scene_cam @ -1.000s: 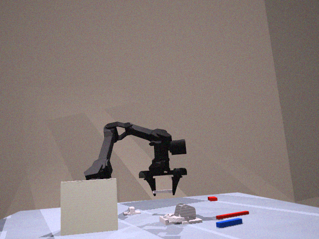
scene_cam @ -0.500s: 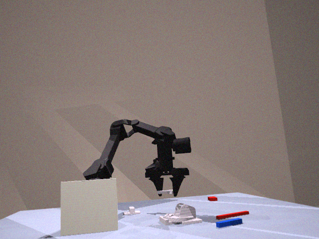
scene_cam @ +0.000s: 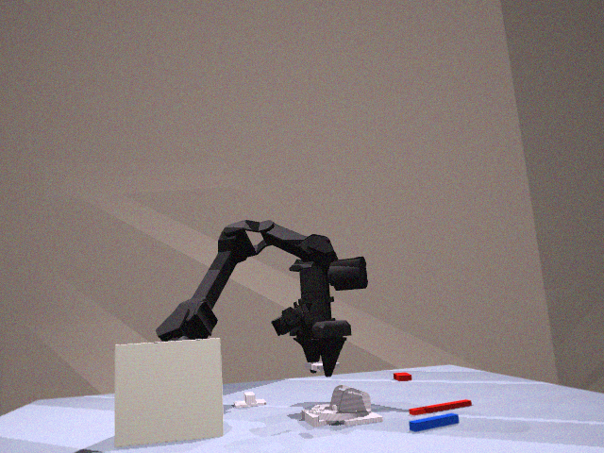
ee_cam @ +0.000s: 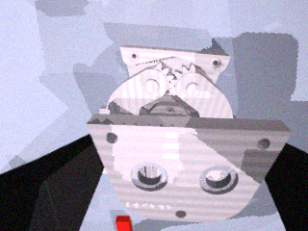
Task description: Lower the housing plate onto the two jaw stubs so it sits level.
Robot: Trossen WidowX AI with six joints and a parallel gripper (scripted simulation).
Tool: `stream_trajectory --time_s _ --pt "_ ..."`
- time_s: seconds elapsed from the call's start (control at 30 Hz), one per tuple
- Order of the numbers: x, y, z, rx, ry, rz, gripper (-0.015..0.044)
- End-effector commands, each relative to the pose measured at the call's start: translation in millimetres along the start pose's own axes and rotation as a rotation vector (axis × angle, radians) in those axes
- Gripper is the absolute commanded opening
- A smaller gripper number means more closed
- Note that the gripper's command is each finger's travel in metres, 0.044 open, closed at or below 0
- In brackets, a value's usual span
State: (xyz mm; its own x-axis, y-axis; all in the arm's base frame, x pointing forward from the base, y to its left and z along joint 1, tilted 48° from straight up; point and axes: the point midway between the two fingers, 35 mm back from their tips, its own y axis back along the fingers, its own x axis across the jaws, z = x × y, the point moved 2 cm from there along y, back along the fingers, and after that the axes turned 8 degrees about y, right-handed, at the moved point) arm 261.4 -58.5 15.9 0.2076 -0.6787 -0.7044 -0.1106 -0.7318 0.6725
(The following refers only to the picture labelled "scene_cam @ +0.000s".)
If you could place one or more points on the red flat bar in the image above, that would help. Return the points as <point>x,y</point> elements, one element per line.
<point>441,407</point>

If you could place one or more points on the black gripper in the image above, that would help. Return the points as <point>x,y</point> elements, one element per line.
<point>324,336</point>

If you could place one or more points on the blue rectangular block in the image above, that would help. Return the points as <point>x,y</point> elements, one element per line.
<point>434,422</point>

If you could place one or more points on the red block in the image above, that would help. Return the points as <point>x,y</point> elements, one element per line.
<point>402,376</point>

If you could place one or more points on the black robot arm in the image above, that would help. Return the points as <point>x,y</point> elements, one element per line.
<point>319,266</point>

